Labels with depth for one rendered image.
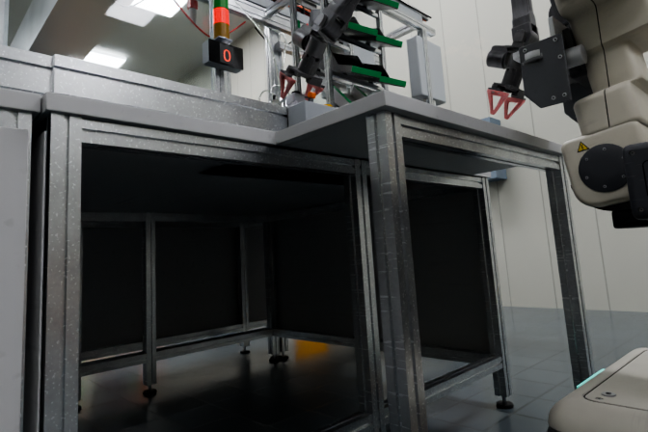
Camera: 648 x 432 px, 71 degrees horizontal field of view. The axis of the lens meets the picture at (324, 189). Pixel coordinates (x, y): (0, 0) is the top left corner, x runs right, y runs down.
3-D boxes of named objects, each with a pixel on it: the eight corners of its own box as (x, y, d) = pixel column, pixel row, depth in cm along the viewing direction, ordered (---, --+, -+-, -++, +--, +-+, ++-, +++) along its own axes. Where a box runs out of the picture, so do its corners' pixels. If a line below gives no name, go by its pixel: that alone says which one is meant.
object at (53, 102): (491, 177, 175) (490, 170, 176) (45, 109, 71) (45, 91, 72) (268, 215, 275) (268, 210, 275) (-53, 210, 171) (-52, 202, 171)
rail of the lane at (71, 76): (378, 158, 141) (375, 124, 143) (53, 108, 79) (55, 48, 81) (364, 162, 145) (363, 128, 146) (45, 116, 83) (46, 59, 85)
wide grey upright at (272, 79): (289, 209, 276) (278, -5, 296) (278, 208, 270) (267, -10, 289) (284, 210, 279) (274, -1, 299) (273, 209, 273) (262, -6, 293)
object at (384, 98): (572, 156, 141) (571, 147, 141) (385, 105, 79) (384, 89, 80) (393, 189, 191) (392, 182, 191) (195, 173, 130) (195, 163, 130)
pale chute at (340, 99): (389, 131, 159) (394, 121, 157) (359, 127, 152) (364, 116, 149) (350, 95, 178) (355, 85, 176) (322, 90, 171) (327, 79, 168)
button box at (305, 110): (363, 134, 126) (361, 113, 127) (306, 122, 112) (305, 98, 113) (344, 140, 131) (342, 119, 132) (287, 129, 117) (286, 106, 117)
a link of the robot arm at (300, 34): (326, 13, 133) (343, 29, 139) (306, 3, 140) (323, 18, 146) (304, 49, 135) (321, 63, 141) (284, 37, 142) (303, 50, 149)
